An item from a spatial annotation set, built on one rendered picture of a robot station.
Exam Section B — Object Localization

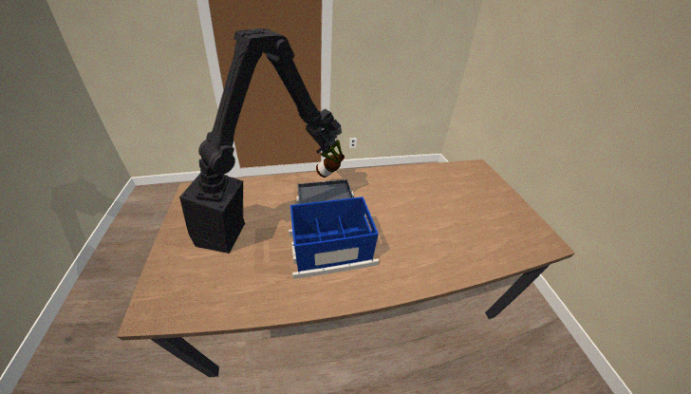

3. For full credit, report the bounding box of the blue plastic crate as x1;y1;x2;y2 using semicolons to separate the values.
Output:
290;197;379;272

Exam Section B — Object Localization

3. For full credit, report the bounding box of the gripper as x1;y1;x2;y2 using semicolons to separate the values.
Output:
313;131;343;163

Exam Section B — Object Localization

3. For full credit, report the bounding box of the brown glass bottle with white label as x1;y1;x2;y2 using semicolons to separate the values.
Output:
316;154;345;178

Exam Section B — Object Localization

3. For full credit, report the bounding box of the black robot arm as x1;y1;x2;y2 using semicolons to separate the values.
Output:
196;28;342;202

